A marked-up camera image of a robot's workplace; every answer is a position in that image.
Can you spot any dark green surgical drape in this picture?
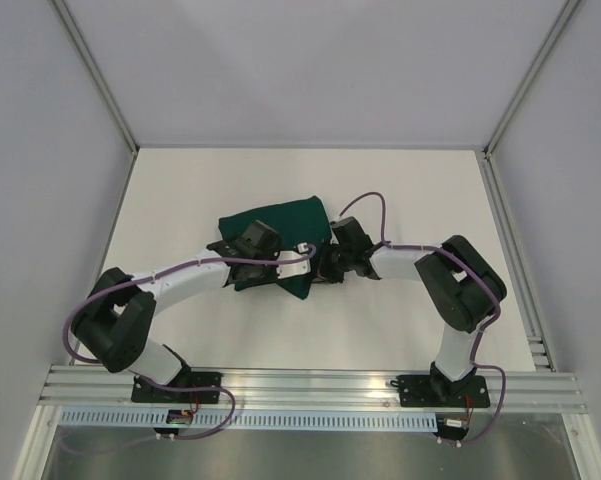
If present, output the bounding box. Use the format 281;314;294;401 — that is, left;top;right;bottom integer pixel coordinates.
218;196;332;300

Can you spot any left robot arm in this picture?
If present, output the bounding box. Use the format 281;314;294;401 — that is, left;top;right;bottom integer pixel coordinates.
69;221;282;401

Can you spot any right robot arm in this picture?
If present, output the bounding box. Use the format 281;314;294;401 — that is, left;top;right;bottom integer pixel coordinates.
315;217;507;405

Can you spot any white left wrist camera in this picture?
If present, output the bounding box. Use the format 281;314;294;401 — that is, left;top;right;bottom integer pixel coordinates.
276;243;315;280

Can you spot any aluminium front rail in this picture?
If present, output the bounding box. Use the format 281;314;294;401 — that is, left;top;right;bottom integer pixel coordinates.
38;365;587;414

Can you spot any slotted white cable duct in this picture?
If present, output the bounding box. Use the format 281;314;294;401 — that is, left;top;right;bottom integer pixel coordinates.
58;407;437;433

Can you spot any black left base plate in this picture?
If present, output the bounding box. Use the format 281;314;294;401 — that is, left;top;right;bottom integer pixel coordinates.
131;369;223;404

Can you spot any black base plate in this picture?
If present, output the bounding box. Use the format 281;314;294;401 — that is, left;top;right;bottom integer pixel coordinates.
389;374;491;408
131;369;223;404

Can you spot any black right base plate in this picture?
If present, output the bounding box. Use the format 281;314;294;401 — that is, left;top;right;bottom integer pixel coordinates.
389;374;491;408

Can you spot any left aluminium frame post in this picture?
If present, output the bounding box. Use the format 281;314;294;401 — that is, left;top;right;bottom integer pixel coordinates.
48;0;140;158

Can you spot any aluminium frame post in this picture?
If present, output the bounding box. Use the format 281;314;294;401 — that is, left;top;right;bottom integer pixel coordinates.
482;0;585;161
48;0;140;158

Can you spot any right aluminium frame post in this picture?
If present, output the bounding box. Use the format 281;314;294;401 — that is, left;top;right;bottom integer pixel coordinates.
482;0;585;161

